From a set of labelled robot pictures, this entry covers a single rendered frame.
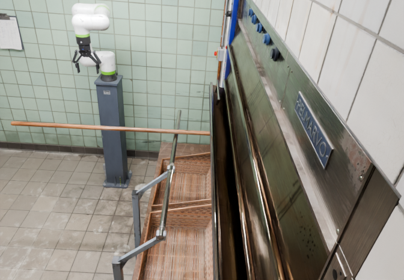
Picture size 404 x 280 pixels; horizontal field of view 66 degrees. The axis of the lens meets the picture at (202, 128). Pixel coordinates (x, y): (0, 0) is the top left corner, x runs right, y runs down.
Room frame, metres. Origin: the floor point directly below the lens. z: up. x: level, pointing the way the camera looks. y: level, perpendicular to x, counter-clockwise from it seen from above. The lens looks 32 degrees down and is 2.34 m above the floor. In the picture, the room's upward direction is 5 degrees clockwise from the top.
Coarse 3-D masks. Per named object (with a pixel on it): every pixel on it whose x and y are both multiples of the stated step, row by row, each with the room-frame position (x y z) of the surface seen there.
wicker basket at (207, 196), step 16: (176, 160) 2.07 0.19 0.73; (208, 160) 2.08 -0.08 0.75; (176, 176) 2.03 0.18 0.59; (192, 176) 2.05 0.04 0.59; (208, 176) 2.02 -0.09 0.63; (160, 192) 1.82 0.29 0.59; (176, 192) 1.84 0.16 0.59; (192, 192) 1.85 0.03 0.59; (208, 192) 1.81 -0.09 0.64; (160, 208) 1.54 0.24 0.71; (208, 208) 1.54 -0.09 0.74
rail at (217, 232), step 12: (216, 168) 1.13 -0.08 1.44; (216, 180) 1.04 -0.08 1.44; (216, 192) 0.97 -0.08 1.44; (216, 204) 0.90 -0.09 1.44; (216, 216) 0.84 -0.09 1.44; (216, 228) 0.78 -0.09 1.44; (216, 240) 0.72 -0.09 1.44; (216, 252) 0.68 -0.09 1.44; (216, 264) 0.63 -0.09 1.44; (216, 276) 0.59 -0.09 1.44
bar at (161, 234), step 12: (168, 168) 1.42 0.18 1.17; (156, 180) 1.42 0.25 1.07; (168, 180) 1.31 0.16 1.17; (132, 192) 1.42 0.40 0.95; (168, 192) 1.22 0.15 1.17; (132, 204) 1.41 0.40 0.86; (168, 204) 1.14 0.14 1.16; (156, 240) 0.94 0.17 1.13; (132, 252) 0.94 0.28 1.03; (120, 264) 0.94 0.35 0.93; (120, 276) 0.93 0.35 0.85
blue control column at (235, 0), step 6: (234, 0) 2.22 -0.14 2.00; (234, 6) 2.22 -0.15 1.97; (234, 12) 2.22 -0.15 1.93; (234, 18) 2.22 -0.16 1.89; (234, 24) 2.22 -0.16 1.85; (228, 30) 2.34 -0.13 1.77; (228, 36) 2.29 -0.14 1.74; (228, 42) 2.23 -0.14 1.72; (228, 54) 2.22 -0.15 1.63; (228, 60) 2.22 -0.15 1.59; (228, 66) 2.22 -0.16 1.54; (228, 72) 2.22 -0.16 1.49
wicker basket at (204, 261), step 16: (176, 208) 1.48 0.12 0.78; (192, 208) 1.48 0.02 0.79; (176, 224) 1.48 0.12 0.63; (192, 224) 1.49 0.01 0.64; (208, 224) 1.49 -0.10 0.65; (144, 240) 1.24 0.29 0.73; (176, 240) 1.38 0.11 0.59; (208, 240) 1.36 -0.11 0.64; (144, 256) 1.18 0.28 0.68; (160, 256) 1.25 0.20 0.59; (176, 256) 1.26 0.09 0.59; (192, 256) 1.27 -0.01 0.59; (208, 256) 1.24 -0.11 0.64; (144, 272) 1.13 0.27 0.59; (160, 272) 1.14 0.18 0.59; (176, 272) 1.14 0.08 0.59; (192, 272) 1.15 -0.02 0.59; (208, 272) 1.13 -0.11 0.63
